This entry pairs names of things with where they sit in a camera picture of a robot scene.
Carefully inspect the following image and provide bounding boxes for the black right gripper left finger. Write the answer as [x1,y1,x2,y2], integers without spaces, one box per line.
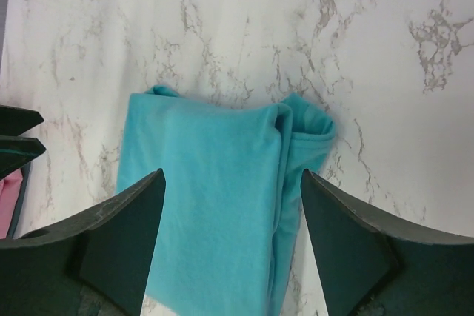
[1,169,166,315]

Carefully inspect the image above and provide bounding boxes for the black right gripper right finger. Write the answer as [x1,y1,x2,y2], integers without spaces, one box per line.
[301,170,473,315]

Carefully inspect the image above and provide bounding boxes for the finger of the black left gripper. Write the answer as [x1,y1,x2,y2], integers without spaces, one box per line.
[0,137,46,179]
[0,105,44,136]

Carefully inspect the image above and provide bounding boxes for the teal t shirt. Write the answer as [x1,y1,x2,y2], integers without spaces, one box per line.
[116,86,336,315]

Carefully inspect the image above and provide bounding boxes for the folded pink t shirt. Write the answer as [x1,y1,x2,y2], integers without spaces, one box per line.
[0,169,23,239]

